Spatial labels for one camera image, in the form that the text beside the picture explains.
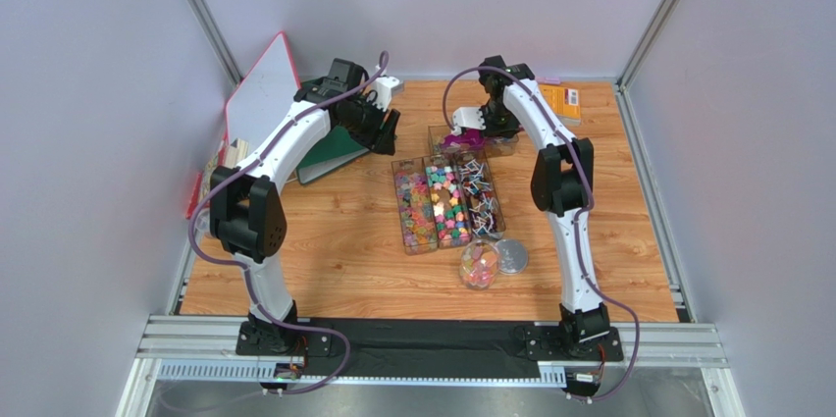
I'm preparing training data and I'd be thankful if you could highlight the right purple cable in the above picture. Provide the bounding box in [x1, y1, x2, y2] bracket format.
[442, 67, 642, 403]

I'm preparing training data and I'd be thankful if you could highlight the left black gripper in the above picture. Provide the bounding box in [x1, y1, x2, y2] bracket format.
[339, 92, 401, 156]

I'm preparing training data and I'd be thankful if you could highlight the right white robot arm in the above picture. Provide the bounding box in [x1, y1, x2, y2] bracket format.
[478, 56, 610, 347]

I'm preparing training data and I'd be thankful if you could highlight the red-framed whiteboard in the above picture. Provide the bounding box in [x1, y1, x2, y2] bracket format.
[225, 30, 300, 149]

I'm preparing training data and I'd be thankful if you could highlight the stack of books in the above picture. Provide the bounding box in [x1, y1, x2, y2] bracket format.
[185, 137, 249, 220]

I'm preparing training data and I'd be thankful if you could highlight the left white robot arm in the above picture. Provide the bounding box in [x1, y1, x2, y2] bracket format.
[209, 55, 403, 336]

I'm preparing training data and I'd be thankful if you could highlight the three-compartment clear candy box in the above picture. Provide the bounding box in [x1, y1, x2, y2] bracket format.
[391, 150, 505, 255]

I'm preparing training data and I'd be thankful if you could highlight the black base mat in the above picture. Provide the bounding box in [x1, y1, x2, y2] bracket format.
[235, 316, 624, 380]

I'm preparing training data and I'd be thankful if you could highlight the aluminium rail frame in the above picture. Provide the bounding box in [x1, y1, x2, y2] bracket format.
[117, 315, 744, 416]

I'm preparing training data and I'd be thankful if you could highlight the green binder folder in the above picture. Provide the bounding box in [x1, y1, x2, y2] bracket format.
[293, 72, 369, 184]

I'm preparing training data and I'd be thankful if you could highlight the clear plastic jar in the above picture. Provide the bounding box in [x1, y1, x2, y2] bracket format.
[459, 239, 500, 289]

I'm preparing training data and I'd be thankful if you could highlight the silver round jar lid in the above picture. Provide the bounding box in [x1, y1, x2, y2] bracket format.
[496, 238, 529, 275]

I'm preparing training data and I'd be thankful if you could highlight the wrist white camera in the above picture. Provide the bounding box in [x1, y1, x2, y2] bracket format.
[371, 76, 404, 112]
[451, 107, 486, 135]

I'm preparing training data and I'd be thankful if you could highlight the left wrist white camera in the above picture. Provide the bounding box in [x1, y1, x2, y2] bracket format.
[371, 76, 404, 112]

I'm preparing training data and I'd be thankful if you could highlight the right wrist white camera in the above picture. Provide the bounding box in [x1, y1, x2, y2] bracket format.
[451, 107, 486, 135]

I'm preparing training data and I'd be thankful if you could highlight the single clear candy box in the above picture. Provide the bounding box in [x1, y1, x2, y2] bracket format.
[428, 126, 519, 157]

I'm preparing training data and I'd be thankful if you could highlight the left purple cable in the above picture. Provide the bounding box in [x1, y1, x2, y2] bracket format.
[187, 50, 392, 396]

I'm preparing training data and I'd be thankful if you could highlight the orange book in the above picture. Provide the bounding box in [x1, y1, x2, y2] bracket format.
[539, 83, 582, 126]

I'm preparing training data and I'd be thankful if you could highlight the purple plastic scoop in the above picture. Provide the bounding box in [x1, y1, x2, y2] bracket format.
[439, 129, 485, 151]

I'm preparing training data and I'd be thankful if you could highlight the purple cable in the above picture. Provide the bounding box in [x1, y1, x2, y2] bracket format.
[442, 67, 642, 403]
[187, 50, 392, 396]

